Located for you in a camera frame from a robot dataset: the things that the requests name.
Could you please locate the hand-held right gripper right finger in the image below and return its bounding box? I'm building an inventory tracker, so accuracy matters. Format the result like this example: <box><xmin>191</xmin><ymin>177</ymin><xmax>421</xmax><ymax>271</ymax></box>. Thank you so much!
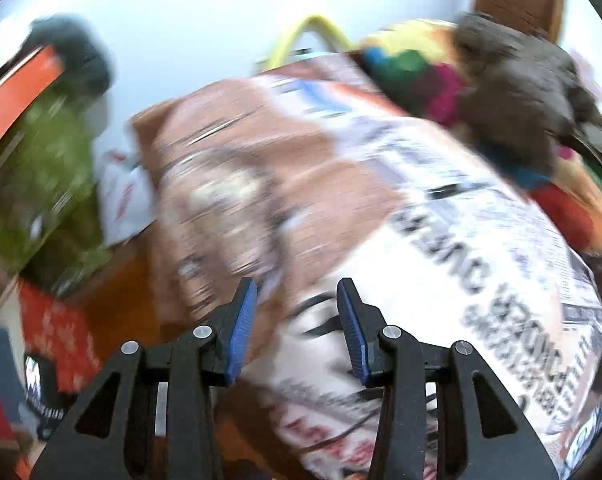
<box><xmin>336</xmin><ymin>277</ymin><xmax>562</xmax><ymax>480</ymax></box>

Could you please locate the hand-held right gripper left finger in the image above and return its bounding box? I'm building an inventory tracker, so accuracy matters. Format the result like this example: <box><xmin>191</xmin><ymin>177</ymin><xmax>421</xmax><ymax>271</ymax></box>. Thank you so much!
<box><xmin>31</xmin><ymin>276</ymin><xmax>258</xmax><ymax>480</ymax></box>

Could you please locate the printed quilt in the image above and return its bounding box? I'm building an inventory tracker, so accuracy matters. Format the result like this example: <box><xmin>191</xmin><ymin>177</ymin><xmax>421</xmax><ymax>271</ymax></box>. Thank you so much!
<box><xmin>128</xmin><ymin>52</ymin><xmax>602</xmax><ymax>480</ymax></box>

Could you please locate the white plastic bag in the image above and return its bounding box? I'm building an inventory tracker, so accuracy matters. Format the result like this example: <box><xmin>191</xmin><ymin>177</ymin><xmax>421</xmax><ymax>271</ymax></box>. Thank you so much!
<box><xmin>91</xmin><ymin>125</ymin><xmax>157</xmax><ymax>248</ymax></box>

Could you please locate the red patterned box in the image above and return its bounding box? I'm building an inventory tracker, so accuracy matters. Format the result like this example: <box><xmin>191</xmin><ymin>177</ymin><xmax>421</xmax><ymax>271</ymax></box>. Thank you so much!
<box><xmin>16</xmin><ymin>280</ymin><xmax>104</xmax><ymax>396</ymax></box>

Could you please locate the black printed packet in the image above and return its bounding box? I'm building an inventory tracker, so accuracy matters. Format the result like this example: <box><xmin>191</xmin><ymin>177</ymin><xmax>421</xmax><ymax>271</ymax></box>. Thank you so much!
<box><xmin>21</xmin><ymin>352</ymin><xmax>79</xmax><ymax>441</ymax></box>

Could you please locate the large green leaf-print box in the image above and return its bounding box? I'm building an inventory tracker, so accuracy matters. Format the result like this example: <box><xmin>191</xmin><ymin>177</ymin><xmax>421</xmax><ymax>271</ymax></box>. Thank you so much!
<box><xmin>0</xmin><ymin>92</ymin><xmax>107</xmax><ymax>271</ymax></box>

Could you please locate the multicoloured patchwork blanket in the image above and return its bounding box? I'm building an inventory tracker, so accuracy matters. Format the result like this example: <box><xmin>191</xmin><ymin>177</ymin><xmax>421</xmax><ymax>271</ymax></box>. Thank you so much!
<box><xmin>353</xmin><ymin>20</ymin><xmax>602</xmax><ymax>256</ymax></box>

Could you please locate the dark brown cloth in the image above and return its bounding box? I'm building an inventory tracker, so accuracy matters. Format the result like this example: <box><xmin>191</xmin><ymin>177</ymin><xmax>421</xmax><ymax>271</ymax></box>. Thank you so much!
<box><xmin>453</xmin><ymin>12</ymin><xmax>602</xmax><ymax>176</ymax></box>

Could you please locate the yellow hoop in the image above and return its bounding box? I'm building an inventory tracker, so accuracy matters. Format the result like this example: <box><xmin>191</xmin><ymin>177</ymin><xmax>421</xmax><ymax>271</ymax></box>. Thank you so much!
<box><xmin>268</xmin><ymin>14</ymin><xmax>354</xmax><ymax>68</ymax></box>

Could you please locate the orange box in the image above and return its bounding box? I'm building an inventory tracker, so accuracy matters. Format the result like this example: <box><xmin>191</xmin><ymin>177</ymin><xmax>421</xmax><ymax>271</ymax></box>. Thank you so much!
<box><xmin>0</xmin><ymin>45</ymin><xmax>67</xmax><ymax>161</ymax></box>

